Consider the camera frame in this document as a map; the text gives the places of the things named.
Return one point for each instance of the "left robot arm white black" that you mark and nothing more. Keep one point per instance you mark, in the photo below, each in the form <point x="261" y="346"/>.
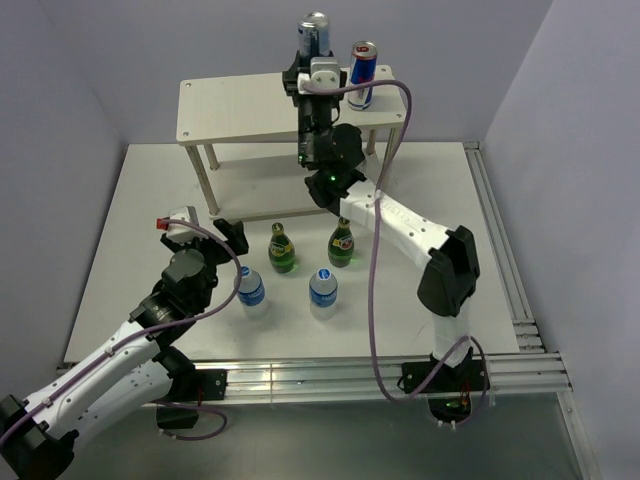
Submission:
<point x="137" y="365"/>

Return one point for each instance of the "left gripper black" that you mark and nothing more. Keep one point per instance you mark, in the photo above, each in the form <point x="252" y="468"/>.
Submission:
<point x="224" y="253"/>

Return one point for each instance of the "green Perrier bottle red label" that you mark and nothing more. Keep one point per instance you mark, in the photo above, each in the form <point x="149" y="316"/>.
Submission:
<point x="341" y="244"/>

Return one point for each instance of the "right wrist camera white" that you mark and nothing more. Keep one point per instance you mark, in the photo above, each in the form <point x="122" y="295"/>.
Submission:
<point x="313" y="80"/>

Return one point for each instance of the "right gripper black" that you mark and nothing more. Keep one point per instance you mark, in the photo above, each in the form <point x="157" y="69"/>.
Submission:
<point x="290" y="82"/>

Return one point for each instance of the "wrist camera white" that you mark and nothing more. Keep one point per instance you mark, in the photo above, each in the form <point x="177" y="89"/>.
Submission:
<point x="176" y="225"/>
<point x="313" y="80"/>

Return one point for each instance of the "white two-tier wooden shelf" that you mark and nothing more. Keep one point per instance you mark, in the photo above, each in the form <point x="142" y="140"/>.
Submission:
<point x="241" y="135"/>

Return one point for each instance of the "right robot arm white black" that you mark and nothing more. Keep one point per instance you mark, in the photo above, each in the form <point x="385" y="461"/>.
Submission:
<point x="333" y="153"/>

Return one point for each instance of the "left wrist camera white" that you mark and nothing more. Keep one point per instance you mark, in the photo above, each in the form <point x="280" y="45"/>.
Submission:
<point x="176" y="225"/>

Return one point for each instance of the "Red Bull can blue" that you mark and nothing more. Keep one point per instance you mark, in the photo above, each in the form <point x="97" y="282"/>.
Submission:
<point x="362" y="70"/>

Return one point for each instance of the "Pocari Sweat bottle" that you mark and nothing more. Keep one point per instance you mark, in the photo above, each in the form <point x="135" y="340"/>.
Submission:
<point x="252" y="294"/>
<point x="323" y="292"/>

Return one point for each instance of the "silver energy drink can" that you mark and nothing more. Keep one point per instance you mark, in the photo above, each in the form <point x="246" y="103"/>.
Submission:
<point x="314" y="35"/>

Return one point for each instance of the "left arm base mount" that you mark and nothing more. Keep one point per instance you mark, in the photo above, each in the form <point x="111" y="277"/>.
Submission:
<point x="210" y="385"/>

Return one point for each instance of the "aluminium rail frame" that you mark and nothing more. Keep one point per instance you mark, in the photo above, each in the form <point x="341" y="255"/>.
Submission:
<point x="289" y="356"/>

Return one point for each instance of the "green Perrier bottle yellow label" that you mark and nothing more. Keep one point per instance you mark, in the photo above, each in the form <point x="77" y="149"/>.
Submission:
<point x="281" y="250"/>

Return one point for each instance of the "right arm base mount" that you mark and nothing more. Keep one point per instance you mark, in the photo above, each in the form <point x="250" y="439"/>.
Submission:
<point x="449" y="391"/>

